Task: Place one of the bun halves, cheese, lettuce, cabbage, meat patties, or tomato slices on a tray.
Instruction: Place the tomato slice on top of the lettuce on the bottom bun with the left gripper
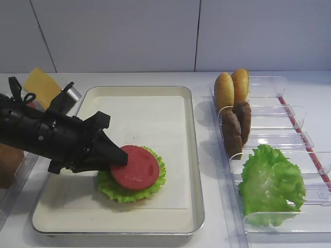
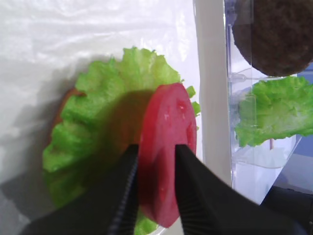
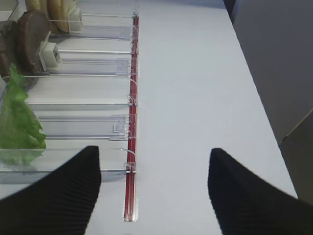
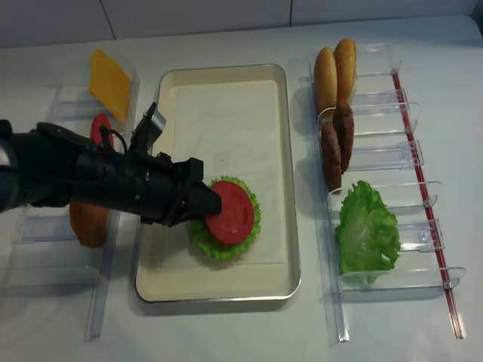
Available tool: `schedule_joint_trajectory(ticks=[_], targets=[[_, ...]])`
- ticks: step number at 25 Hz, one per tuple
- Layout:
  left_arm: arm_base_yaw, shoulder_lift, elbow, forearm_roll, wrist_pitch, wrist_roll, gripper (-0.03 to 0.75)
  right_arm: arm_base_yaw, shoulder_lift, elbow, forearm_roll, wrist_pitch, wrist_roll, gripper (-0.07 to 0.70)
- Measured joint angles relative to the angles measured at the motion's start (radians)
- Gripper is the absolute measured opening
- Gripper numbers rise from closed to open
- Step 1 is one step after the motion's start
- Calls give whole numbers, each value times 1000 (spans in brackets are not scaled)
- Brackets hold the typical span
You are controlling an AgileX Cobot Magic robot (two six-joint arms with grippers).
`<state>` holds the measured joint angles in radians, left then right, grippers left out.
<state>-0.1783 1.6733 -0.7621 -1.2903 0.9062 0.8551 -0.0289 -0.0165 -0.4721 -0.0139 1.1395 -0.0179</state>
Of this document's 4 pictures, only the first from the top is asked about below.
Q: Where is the green lettuce leaf on tray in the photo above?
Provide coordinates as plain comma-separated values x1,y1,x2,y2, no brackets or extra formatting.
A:
96,146,167,204

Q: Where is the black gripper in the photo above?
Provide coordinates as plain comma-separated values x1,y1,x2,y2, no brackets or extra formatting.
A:
36,111,128,174

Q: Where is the right golden bun slice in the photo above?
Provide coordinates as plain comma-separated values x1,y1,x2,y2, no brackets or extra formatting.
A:
231,68,249,104

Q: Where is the left brown meat patty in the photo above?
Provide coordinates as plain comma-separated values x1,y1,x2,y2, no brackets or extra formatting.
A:
221,111,243,157

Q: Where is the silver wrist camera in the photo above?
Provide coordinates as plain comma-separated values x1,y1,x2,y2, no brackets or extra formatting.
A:
47,82,82,115

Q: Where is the yellow cheese slice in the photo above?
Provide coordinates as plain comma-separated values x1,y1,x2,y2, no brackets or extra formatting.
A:
23,67,62,110

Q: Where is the brown bun top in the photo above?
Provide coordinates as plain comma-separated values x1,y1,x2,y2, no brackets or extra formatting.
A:
1,144,24,189

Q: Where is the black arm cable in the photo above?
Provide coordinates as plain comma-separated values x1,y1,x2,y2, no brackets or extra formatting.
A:
0,76,37,109

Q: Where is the brown meat patty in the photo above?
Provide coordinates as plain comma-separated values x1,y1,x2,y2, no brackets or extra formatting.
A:
232,101,251,145
221,111,243,157

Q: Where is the left golden bun slice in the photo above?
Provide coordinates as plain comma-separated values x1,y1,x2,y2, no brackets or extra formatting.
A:
214,72,234,111

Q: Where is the clear acrylic rack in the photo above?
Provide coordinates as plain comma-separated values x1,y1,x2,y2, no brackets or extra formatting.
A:
0,83,71,217
206,76,330,247

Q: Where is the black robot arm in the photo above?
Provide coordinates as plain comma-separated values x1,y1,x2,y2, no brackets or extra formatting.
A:
1,95,128,174

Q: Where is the green lettuce leaf in rack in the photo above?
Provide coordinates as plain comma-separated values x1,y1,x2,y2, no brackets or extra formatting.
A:
239,144,306,226

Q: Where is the cream metal tray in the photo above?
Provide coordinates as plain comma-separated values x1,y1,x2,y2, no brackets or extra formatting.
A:
32,86,205,231

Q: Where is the right brown meat patty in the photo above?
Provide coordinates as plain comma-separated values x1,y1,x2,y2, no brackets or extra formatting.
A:
232,101,251,145

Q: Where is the thin red tomato slice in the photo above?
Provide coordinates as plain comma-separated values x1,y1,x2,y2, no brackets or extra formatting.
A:
27,102,36,109

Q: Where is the clear acrylic left rack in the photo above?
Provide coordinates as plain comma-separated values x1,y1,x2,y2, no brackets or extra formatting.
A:
0,83,71,217

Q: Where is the golden bun slice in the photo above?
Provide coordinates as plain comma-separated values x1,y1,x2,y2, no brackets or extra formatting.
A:
231,68,249,104
214,72,234,111

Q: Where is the clear acrylic right rack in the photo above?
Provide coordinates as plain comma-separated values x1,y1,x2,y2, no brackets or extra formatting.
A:
206,76,330,247

